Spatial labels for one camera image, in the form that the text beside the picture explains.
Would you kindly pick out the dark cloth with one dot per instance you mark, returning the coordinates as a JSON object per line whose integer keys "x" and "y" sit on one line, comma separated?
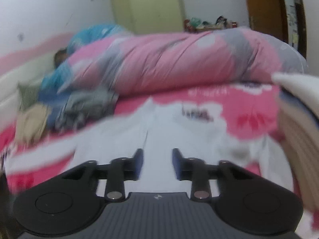
{"x": 59, "y": 58}

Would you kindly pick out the paper notes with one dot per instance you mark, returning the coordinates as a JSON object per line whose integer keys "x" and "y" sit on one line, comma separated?
{"x": 294, "y": 37}

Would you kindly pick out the background clutter pile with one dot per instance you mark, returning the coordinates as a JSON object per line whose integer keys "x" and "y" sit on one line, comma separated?
{"x": 211, "y": 26}

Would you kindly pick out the wooden door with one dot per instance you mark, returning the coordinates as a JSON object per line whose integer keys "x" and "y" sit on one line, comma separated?
{"x": 264, "y": 5}

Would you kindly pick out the pale yellow wardrobe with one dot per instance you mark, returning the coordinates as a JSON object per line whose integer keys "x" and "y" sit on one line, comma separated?
{"x": 149, "y": 5}

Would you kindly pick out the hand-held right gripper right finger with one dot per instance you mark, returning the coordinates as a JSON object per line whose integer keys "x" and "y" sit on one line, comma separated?
{"x": 177, "y": 164}

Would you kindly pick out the pink and white headboard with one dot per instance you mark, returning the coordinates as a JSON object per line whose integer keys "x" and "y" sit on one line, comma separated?
{"x": 15, "y": 62}

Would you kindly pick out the blue striped printed cloth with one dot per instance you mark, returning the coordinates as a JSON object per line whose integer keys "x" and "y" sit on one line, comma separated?
{"x": 94, "y": 33}

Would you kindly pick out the grey crumpled garment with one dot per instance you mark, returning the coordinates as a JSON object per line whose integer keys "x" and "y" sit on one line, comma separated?
{"x": 87, "y": 102}

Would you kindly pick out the lavender folded garment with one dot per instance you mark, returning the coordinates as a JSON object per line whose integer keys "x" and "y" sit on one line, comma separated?
{"x": 291, "y": 99}

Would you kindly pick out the pink floral bed blanket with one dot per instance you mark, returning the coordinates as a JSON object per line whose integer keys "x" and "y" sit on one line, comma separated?
{"x": 249, "y": 109}

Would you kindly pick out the blue crumpled garment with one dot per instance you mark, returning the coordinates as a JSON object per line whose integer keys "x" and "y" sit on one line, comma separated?
{"x": 56, "y": 114}

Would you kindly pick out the pink and grey quilt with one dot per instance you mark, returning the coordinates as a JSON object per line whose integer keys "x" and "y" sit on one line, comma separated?
{"x": 174, "y": 62}

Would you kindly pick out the green patterned pillow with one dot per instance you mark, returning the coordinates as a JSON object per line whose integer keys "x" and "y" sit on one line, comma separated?
{"x": 28, "y": 94}

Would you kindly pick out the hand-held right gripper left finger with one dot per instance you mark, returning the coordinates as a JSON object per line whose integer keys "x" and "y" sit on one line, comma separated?
{"x": 139, "y": 161}

